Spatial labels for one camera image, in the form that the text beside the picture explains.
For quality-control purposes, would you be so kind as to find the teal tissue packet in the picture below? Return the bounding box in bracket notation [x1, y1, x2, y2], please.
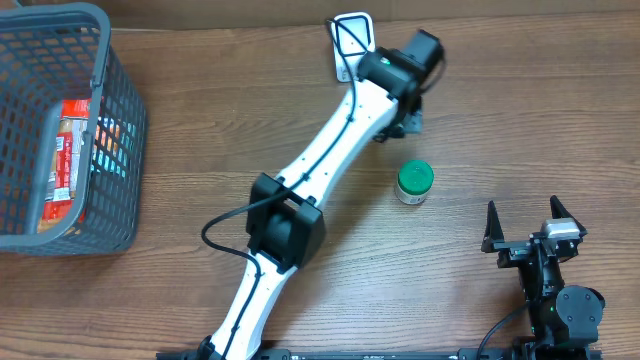
[91, 117, 137, 178]

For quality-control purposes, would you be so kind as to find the grey plastic mesh basket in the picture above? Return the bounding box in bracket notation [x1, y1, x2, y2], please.
[1, 3, 149, 256]

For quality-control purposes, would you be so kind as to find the green lid jar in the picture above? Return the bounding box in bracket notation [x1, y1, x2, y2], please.
[394, 160, 435, 205]

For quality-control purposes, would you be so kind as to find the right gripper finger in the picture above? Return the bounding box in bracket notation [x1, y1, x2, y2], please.
[550, 195, 587, 235]
[481, 201, 505, 253]

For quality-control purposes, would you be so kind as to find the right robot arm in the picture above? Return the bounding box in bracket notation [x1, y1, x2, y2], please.
[475, 196, 606, 359]

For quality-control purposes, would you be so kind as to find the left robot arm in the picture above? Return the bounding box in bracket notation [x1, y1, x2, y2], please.
[196, 30, 445, 359]

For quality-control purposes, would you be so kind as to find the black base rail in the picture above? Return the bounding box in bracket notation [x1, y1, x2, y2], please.
[155, 348, 604, 360]

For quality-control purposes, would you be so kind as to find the red snack package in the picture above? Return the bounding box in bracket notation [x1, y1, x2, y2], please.
[37, 99, 91, 233]

